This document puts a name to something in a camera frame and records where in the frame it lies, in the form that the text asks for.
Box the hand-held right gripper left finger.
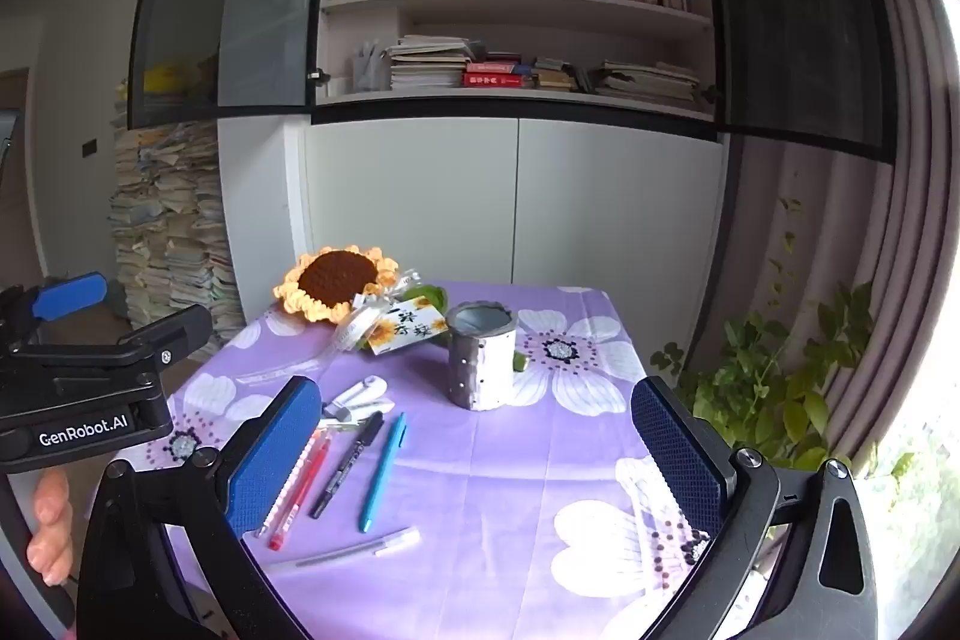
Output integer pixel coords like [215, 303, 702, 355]
[79, 376, 323, 640]

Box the grey pink curtain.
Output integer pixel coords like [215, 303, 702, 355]
[705, 0, 947, 468]

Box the black marker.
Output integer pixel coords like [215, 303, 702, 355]
[309, 411, 386, 521]

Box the purple floral tablecloth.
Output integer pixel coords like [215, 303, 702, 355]
[112, 285, 751, 640]

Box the wooden door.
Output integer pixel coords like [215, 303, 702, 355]
[0, 70, 46, 281]

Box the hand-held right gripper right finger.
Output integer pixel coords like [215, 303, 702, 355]
[630, 376, 878, 640]

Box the pile of brown books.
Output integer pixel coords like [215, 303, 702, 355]
[531, 56, 597, 92]

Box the white plastic bag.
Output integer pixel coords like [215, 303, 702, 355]
[352, 40, 387, 94]

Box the grey clay pen holder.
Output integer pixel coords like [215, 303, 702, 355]
[445, 301, 518, 411]

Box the stack of worn booklets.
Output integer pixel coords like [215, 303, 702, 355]
[595, 59, 704, 110]

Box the red pen with clear cap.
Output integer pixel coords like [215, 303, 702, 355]
[268, 437, 332, 551]

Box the blue pen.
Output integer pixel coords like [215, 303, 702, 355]
[358, 412, 408, 534]

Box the person's left hand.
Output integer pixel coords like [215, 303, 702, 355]
[26, 470, 74, 587]

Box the white rounded case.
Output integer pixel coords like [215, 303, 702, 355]
[330, 374, 396, 420]

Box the tall stack of papers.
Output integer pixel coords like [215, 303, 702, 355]
[109, 77, 245, 348]

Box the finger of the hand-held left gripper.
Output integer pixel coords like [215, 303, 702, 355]
[9, 305, 213, 371]
[0, 271, 110, 348]

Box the translucent white pen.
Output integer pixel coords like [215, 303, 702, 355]
[274, 526, 422, 572]

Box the white bookcase cabinet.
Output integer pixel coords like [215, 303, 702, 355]
[217, 0, 732, 341]

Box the sunflower print gift tag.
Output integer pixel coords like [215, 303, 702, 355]
[366, 302, 449, 356]

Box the crochet sunflower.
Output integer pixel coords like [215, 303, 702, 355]
[274, 245, 530, 377]

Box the stack of magazines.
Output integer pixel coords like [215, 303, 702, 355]
[386, 35, 481, 91]

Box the window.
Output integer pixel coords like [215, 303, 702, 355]
[862, 0, 960, 618]

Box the pink striped pen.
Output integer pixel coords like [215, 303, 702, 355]
[253, 431, 322, 540]

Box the green leafy plant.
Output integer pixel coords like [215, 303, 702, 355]
[651, 194, 916, 513]

